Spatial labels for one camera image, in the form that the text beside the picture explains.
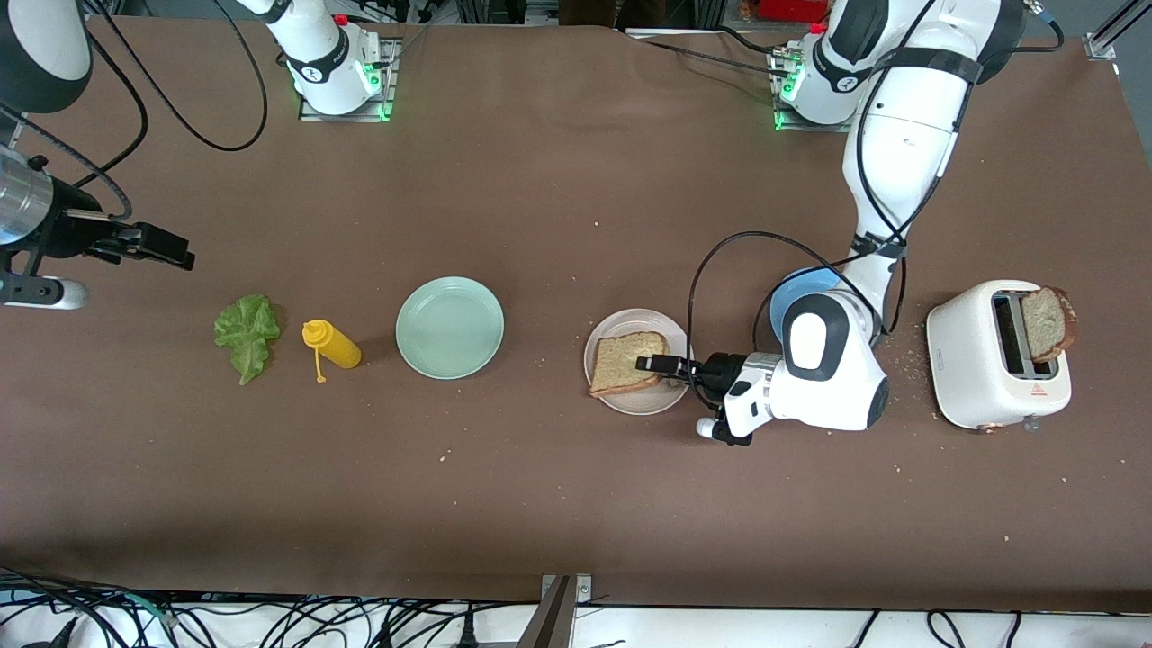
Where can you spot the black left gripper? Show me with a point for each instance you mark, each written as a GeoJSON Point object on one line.
{"type": "Point", "coordinates": [719, 370]}

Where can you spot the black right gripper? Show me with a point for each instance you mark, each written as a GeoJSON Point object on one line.
{"type": "Point", "coordinates": [74, 232]}

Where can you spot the brown-crusted bread slice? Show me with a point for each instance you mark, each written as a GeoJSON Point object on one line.
{"type": "Point", "coordinates": [621, 364]}
{"type": "Point", "coordinates": [1048, 324]}

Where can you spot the green lettuce leaf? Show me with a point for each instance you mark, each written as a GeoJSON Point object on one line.
{"type": "Point", "coordinates": [247, 333]}

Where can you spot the yellow mustard squeeze bottle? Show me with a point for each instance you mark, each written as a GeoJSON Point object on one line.
{"type": "Point", "coordinates": [335, 345]}

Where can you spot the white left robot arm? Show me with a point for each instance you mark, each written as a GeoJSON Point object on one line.
{"type": "Point", "coordinates": [900, 135]}

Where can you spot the beige plate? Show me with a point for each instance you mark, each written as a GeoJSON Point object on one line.
{"type": "Point", "coordinates": [621, 322]}

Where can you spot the blue plate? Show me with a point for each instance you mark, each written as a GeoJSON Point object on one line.
{"type": "Point", "coordinates": [796, 286]}

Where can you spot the pale green plate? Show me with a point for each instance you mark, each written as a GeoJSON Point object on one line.
{"type": "Point", "coordinates": [450, 328]}

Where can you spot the brown table cover sheet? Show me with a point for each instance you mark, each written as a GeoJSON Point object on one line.
{"type": "Point", "coordinates": [540, 225]}

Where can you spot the grey aluminium bar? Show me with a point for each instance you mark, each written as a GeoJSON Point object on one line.
{"type": "Point", "coordinates": [549, 621]}

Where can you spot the white two-slot toaster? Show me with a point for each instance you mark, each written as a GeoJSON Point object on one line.
{"type": "Point", "coordinates": [963, 360]}

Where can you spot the black power plug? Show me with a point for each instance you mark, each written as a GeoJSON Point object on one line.
{"type": "Point", "coordinates": [468, 632]}

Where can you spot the red box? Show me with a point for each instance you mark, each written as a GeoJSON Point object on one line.
{"type": "Point", "coordinates": [792, 9]}

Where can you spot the silver metal bracket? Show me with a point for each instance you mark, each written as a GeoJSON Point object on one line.
{"type": "Point", "coordinates": [583, 589]}

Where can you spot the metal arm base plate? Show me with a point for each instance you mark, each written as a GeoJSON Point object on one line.
{"type": "Point", "coordinates": [389, 81]}
{"type": "Point", "coordinates": [801, 128]}

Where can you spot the aluminium frame profile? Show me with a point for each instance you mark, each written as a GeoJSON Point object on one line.
{"type": "Point", "coordinates": [1102, 40]}

